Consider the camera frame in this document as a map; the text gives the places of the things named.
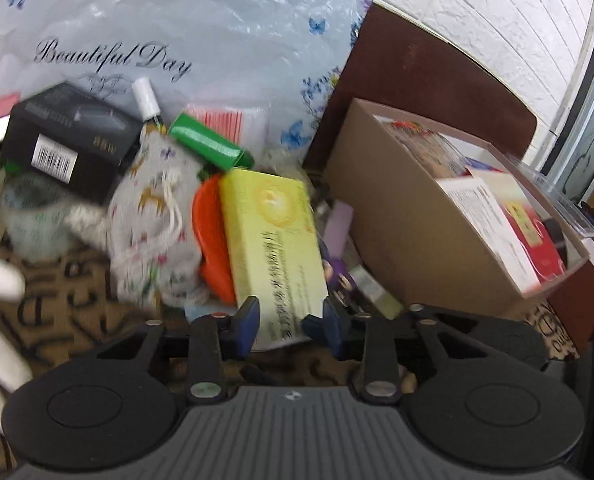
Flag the floral drawstring pouch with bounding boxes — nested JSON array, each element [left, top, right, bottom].
[[67, 122, 204, 312]]

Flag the small green bottle box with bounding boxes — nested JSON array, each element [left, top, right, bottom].
[[346, 264, 406, 319]]

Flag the clear measuring cup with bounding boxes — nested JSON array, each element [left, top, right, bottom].
[[0, 172, 86, 264]]

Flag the pink white packet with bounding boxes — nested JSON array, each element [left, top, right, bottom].
[[186, 104, 268, 150]]

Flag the white orange medicine box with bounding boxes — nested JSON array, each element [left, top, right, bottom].
[[436, 177, 544, 295]]

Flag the red gift box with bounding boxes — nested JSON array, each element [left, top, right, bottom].
[[469, 167, 568, 287]]

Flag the purple small packet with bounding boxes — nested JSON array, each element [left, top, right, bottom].
[[321, 200, 358, 302]]

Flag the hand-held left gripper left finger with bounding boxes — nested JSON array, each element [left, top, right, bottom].
[[97, 296, 260, 407]]

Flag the yellow white medicine box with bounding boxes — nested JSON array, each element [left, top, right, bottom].
[[219, 167, 330, 350]]

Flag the clear plastic case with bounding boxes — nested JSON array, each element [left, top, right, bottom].
[[506, 154, 594, 240]]

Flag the letter printed mat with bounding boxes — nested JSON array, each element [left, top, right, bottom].
[[0, 240, 585, 480]]

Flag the cardboard box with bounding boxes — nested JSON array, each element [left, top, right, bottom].
[[322, 97, 591, 317]]

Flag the small white bottle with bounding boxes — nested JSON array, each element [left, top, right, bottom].
[[131, 77, 164, 125]]

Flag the black box with barcode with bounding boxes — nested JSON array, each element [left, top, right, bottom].
[[0, 82, 144, 207]]

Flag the floral plastic bag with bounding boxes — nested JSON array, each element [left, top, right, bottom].
[[0, 0, 374, 173]]

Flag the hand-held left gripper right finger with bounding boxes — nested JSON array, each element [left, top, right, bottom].
[[302, 297, 484, 406]]

